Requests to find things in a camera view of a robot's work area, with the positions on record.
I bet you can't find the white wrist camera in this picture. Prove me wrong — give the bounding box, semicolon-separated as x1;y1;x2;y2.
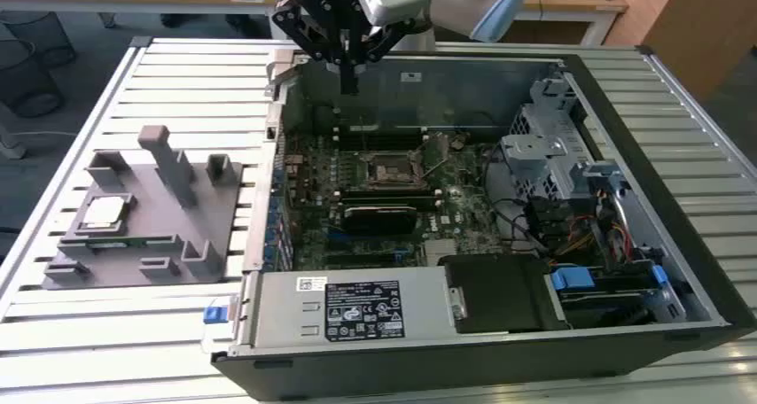
349;0;432;27

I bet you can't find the green labelled RAM stick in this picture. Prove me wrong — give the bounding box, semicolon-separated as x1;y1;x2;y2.
339;124;424;138

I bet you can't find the black cable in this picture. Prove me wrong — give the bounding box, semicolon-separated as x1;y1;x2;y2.
481;144;548;259

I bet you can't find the green motherboard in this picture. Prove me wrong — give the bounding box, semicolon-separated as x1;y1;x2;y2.
276;127;524;273

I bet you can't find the small black graphics card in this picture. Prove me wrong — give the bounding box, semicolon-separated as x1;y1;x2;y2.
340;204;419;236

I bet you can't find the silver metal drive cage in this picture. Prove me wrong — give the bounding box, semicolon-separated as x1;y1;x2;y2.
499;78;628;201

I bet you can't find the red wire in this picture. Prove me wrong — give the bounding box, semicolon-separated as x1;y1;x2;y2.
566;215;599;244

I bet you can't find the silver power supply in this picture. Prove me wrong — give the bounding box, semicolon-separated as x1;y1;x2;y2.
226;266;460;350

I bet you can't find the black expansion slot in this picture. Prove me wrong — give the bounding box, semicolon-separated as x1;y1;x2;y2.
325;252;399;265

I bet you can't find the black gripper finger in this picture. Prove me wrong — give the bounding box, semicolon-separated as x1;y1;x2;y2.
348;22;415;96
271;0;351;96

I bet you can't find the black RAM slot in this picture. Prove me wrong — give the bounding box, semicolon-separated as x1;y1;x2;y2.
341;198;443;211
340;189;443;201
335;136;428;144

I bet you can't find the silver chipset heatsink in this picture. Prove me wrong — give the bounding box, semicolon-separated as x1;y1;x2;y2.
423;238;461;263

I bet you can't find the black PC case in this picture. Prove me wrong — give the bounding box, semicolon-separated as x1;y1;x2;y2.
209;44;757;403

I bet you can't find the blue disk carrier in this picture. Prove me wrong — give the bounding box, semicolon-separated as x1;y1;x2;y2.
547;264;596;298

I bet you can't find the black wire mesh bin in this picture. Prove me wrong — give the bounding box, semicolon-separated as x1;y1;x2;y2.
0;38;66;119
0;12;77;68

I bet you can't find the metal socket cover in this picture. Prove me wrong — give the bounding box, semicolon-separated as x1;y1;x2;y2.
409;131;461;179

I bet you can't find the silver CPU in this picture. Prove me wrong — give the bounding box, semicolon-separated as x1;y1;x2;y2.
77;196;129;231

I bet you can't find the grey parts rack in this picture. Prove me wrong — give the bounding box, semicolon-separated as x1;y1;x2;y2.
41;124;244;290

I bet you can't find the yellow wire bundle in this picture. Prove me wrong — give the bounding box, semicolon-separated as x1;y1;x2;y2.
546;235;596;266

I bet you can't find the wooden cabinet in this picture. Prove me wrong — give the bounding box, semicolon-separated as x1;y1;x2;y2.
602;0;757;108

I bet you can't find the CPU socket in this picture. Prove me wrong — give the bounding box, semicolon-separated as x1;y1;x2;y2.
363;149;429;191

